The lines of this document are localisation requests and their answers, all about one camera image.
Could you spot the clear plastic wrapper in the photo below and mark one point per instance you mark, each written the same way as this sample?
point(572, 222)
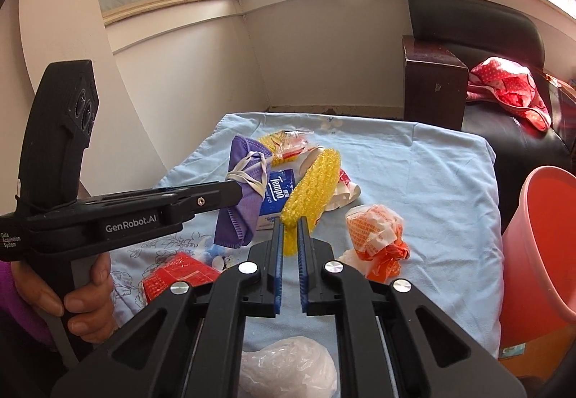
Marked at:
point(293, 146)

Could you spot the pink plastic bucket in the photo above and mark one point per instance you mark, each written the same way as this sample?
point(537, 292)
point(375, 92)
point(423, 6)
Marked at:
point(540, 267)

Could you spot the light blue printed cloth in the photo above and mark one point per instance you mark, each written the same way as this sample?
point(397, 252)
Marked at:
point(427, 182)

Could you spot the red dotted cloth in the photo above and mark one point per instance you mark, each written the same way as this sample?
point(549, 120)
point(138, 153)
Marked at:
point(504, 83)

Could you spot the purple face mask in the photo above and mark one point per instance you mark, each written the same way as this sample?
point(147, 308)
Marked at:
point(243, 149)

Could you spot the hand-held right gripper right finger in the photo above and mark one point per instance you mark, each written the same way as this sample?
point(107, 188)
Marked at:
point(303, 272)

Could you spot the red snack packet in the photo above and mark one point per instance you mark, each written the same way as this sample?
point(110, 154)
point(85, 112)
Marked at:
point(180, 275)

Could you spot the blue tissue packet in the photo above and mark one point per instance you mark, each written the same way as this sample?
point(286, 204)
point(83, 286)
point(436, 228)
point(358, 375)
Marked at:
point(281, 187)

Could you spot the black leather armchair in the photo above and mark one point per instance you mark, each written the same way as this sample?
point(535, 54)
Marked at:
point(472, 24)

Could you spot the white plastic bag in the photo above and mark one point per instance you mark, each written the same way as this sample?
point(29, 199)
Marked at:
point(288, 366)

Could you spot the green tissue box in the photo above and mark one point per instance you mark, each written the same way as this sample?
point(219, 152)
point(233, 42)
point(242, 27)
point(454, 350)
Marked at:
point(513, 351)

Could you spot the person's left hand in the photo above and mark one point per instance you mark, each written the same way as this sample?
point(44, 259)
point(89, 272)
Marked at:
point(90, 312)

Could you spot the large yellow bubble wrap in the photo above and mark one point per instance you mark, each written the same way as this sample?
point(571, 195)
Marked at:
point(315, 182)

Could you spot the white paper bag red print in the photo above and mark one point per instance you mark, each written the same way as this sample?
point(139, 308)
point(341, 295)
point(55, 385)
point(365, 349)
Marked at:
point(344, 194)

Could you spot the orange and white wrapper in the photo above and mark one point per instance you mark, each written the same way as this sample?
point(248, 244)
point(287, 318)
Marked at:
point(369, 229)

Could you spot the orange plastic bag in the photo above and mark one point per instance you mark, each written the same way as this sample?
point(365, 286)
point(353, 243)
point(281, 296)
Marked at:
point(387, 259)

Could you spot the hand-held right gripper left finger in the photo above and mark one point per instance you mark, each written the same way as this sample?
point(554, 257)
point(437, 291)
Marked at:
point(279, 272)

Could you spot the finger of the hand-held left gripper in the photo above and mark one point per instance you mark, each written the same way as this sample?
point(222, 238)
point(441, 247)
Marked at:
point(202, 200)

